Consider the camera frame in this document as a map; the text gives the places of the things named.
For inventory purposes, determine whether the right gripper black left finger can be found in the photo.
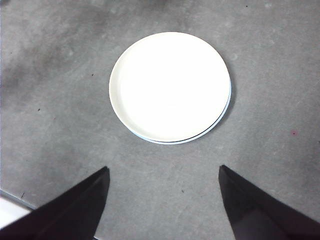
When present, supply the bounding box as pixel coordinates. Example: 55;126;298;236
0;166;111;240

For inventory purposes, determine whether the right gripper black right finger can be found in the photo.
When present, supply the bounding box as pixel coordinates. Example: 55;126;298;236
218;164;320;240

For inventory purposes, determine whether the blue round plate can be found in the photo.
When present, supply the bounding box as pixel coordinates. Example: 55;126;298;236
129;79;233;146

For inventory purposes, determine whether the white round plate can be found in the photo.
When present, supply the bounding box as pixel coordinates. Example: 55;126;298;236
108;31;231;144

